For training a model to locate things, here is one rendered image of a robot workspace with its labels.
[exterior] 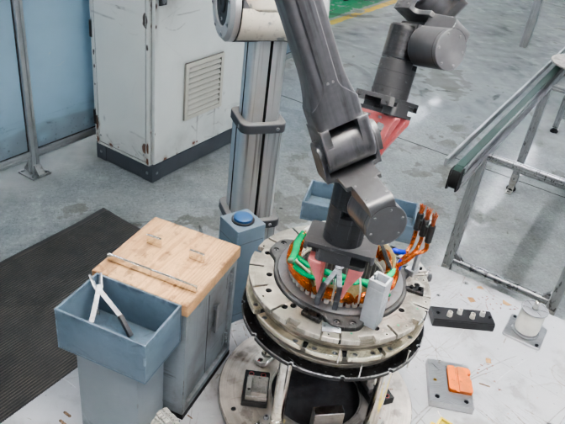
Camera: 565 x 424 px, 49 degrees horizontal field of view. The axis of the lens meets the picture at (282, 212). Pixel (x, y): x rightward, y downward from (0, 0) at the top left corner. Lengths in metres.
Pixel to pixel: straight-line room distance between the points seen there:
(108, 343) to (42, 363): 1.44
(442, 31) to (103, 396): 0.80
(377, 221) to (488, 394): 0.74
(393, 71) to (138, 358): 0.58
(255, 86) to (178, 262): 0.45
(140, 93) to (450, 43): 2.52
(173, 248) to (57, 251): 1.82
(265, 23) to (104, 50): 2.17
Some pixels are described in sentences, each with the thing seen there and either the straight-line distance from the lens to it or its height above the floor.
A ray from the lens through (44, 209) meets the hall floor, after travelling 3.28.
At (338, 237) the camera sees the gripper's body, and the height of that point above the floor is 1.28.
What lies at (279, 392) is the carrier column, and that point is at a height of 0.91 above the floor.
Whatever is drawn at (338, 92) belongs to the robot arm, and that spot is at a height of 1.48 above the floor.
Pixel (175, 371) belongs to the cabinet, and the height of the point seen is 0.90.
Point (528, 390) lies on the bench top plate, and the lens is 1.48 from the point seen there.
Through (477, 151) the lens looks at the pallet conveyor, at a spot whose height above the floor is 0.76.
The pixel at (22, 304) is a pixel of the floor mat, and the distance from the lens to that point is 2.70.
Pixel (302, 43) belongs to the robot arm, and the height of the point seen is 1.54.
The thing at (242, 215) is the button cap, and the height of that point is 1.04.
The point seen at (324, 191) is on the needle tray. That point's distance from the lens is 1.43.
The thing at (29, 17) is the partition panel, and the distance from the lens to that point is 3.31.
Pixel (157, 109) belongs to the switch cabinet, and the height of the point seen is 0.43.
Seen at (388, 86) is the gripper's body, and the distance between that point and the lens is 0.94.
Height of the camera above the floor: 1.75
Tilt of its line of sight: 32 degrees down
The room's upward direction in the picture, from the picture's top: 8 degrees clockwise
